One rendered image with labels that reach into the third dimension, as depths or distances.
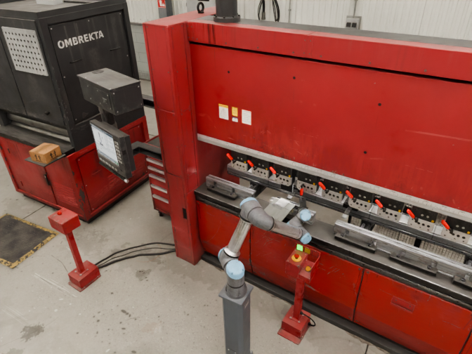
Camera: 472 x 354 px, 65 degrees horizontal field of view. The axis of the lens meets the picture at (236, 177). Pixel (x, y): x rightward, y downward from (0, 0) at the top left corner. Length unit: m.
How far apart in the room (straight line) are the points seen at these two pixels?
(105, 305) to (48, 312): 0.50
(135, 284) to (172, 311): 0.51
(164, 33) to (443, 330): 2.81
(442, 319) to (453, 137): 1.28
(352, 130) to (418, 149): 0.40
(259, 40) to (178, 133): 1.00
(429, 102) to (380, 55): 0.37
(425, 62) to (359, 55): 0.35
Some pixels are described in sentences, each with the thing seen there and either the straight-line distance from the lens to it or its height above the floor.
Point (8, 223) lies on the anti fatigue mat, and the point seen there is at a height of 0.01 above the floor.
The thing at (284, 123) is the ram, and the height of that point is 1.69.
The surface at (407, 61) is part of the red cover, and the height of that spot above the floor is 2.22.
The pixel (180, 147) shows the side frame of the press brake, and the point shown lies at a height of 1.35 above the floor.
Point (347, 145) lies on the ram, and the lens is 2.54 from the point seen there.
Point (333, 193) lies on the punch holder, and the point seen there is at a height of 1.24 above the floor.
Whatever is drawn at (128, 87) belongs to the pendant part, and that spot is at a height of 1.93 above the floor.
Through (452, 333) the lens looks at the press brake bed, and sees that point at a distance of 3.09.
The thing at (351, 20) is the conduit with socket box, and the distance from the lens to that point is 6.68.
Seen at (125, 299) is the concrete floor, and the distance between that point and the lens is 3.76.
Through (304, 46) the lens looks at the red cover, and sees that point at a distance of 2.43.
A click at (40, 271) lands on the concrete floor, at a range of 4.35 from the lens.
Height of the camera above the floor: 2.78
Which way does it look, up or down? 33 degrees down
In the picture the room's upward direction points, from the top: 1 degrees counter-clockwise
